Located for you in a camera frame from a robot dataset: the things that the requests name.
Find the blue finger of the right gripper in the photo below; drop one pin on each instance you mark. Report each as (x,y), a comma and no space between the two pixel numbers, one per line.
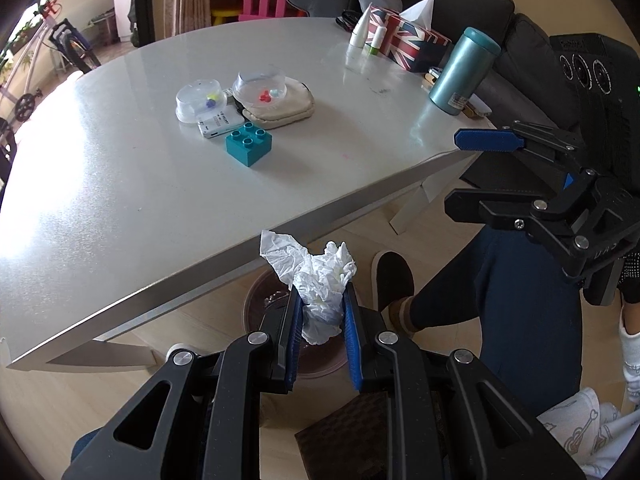
(511,211)
(554,146)

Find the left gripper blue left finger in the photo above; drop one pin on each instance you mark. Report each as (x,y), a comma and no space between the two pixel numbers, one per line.
(197,417)

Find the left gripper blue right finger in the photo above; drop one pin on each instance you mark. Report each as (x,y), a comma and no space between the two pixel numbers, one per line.
(447,417)

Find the white tissue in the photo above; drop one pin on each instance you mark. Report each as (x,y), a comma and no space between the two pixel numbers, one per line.
(320,281)

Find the beige fabric pouch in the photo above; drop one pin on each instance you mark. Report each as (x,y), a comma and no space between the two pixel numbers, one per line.
(297,105)

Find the teal toy brick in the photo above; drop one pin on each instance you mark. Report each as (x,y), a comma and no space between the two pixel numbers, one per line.
(248,143)

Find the white power bank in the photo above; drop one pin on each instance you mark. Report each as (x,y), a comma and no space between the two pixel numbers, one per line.
(223,122)

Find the teal thermos bottle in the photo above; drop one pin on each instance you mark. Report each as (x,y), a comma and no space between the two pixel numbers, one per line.
(473,56)

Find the person leg blue jeans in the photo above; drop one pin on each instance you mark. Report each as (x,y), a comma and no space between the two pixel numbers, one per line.
(529,311)

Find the union jack tissue box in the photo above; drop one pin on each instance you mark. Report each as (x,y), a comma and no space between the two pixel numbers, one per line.
(410,42)

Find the black slipper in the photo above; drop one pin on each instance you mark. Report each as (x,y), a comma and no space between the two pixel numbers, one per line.
(393,290)

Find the white green-capped tube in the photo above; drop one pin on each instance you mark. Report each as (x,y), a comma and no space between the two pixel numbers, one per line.
(375,40)

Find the white tube bottle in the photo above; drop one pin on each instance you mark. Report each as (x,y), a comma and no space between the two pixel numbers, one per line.
(360,32)

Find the clear bowl red blue toys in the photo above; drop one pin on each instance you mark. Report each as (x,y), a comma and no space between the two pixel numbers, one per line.
(261,88)

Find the white table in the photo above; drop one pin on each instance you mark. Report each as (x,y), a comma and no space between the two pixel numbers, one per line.
(117,213)

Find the clear bowl purple yellow toys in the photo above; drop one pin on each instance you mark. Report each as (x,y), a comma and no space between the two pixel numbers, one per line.
(199,101)

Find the white bicycle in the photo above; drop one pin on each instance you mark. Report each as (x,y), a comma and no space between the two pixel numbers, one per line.
(60,36)

